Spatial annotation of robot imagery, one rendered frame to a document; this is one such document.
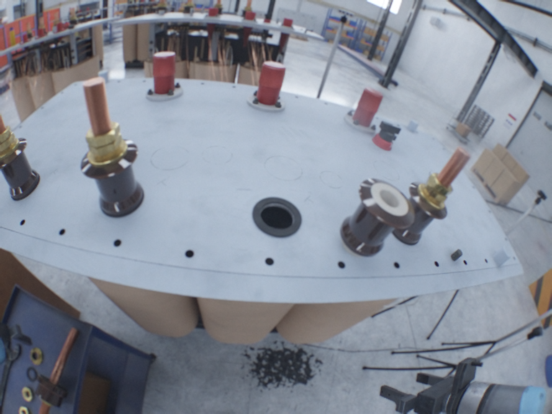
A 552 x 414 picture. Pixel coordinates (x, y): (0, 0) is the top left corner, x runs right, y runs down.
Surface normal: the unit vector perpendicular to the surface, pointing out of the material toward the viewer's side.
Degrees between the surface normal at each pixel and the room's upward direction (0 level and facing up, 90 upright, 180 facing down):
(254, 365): 0
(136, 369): 0
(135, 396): 0
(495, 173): 90
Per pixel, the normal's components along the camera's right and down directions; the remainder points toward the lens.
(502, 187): -0.97, -0.07
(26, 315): 0.21, -0.66
